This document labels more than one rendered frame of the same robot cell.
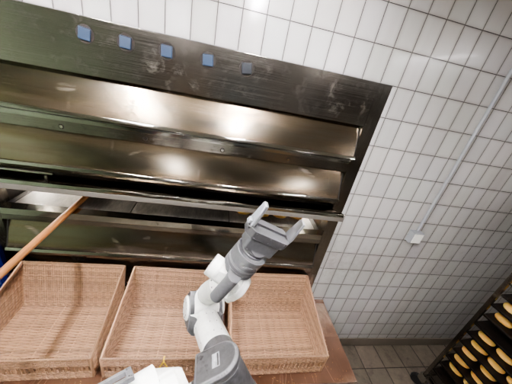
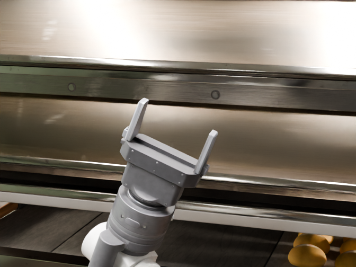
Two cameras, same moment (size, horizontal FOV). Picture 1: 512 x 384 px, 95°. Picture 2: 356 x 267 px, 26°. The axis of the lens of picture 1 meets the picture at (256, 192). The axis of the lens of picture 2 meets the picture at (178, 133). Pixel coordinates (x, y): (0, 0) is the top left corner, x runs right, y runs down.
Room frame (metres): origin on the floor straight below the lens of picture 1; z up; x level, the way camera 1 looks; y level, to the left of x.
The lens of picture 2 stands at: (-0.44, -0.60, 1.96)
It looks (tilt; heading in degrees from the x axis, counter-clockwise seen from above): 12 degrees down; 30
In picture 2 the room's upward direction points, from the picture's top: straight up
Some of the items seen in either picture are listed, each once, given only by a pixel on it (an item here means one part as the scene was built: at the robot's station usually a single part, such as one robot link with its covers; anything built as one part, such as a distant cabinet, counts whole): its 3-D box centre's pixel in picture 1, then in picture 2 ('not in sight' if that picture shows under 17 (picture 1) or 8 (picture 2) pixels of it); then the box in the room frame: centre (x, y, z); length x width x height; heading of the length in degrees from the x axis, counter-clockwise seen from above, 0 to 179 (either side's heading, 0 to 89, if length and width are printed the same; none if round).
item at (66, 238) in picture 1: (178, 244); not in sight; (1.13, 0.40, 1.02); 1.79 x 0.11 x 0.19; 102
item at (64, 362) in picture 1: (55, 314); not in sight; (0.76, 0.90, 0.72); 0.56 x 0.49 x 0.28; 103
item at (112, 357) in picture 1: (171, 316); not in sight; (0.87, 0.33, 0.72); 0.56 x 0.49 x 0.28; 101
